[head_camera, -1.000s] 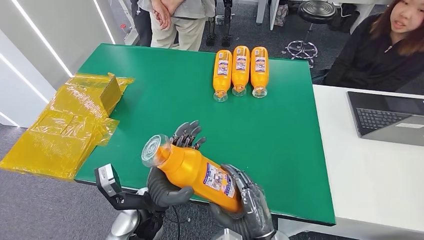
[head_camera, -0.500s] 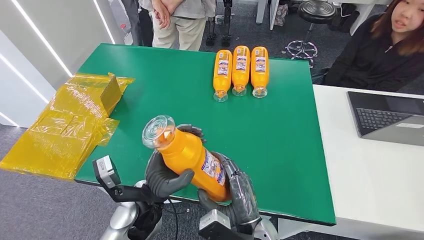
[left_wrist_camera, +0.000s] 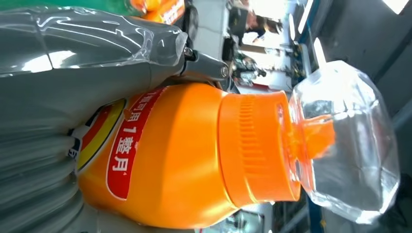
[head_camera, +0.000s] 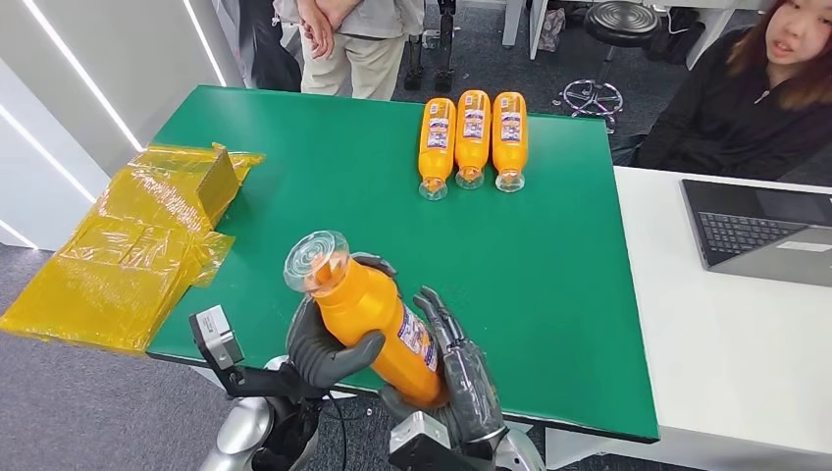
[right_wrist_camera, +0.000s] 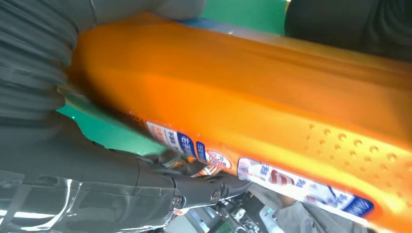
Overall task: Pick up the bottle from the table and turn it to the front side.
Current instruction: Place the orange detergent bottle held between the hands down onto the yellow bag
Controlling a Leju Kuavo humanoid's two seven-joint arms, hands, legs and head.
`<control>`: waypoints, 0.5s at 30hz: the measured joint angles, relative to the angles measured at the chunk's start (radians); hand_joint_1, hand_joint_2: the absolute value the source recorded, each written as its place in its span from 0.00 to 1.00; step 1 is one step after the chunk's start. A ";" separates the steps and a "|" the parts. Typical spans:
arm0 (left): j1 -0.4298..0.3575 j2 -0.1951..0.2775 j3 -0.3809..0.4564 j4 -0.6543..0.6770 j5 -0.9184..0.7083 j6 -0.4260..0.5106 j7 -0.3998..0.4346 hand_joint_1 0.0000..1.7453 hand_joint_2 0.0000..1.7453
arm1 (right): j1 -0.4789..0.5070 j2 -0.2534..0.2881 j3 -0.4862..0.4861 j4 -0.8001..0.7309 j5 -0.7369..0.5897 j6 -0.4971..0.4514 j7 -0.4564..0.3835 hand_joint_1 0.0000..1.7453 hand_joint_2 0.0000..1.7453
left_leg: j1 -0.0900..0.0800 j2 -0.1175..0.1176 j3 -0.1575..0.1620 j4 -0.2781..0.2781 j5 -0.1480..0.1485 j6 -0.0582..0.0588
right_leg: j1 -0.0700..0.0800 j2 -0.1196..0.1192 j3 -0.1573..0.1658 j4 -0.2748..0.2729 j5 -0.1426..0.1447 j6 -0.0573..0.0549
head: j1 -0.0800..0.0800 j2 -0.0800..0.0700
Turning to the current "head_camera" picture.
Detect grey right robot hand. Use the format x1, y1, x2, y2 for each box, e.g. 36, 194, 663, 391
379, 286, 508, 446

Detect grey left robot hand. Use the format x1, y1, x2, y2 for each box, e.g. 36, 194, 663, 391
286, 251, 399, 392

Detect orange juice bottle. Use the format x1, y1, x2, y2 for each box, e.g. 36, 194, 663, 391
417, 97, 457, 201
283, 230, 449, 409
491, 91, 530, 193
453, 89, 493, 190

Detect green table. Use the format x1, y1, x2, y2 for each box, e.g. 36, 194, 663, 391
145, 84, 661, 445

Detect yellow film wrapped cardboard box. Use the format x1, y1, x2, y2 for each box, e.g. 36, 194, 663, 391
0, 142, 267, 355

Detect white desk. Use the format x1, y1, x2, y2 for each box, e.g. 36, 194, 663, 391
546, 166, 832, 471

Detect standing person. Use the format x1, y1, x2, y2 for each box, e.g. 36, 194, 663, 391
273, 0, 427, 101

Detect black robot leg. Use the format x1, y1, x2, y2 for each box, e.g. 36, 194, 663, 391
434, 0, 456, 93
403, 32, 425, 91

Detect dark grey laptop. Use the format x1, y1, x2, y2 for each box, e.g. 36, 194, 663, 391
680, 179, 832, 288

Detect seated person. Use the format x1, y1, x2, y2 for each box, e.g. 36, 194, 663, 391
633, 0, 832, 182

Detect white background table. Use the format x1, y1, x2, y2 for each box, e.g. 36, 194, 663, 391
500, 0, 765, 65

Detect grey cloth bag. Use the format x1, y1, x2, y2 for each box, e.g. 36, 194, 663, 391
537, 6, 567, 53

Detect black round stool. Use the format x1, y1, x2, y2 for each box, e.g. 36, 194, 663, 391
555, 0, 662, 134

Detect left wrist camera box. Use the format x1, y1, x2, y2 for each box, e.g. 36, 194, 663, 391
188, 305, 245, 372

